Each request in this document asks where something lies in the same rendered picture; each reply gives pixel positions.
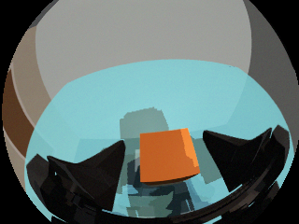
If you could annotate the orange block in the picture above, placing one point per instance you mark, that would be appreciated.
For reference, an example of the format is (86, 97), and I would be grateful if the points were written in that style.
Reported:
(167, 157)

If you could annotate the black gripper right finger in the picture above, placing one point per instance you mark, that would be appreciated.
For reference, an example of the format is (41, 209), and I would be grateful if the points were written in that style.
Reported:
(233, 156)

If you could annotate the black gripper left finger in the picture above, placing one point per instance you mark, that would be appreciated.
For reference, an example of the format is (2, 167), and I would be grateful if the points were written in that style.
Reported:
(98, 176)

